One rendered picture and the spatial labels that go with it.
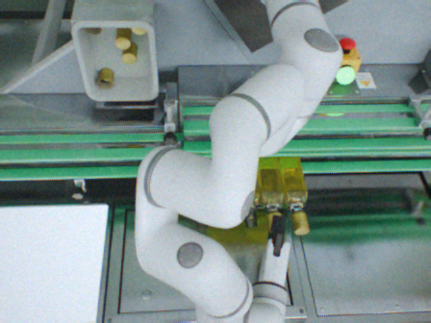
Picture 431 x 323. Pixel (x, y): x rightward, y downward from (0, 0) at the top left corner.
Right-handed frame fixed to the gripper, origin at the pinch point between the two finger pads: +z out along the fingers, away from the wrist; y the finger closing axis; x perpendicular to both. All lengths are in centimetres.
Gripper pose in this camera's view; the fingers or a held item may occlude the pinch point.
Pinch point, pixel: (276, 228)
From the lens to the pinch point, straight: 103.0
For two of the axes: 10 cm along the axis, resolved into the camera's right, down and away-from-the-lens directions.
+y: 0.7, -6.2, -7.9
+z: 2.0, -7.6, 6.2
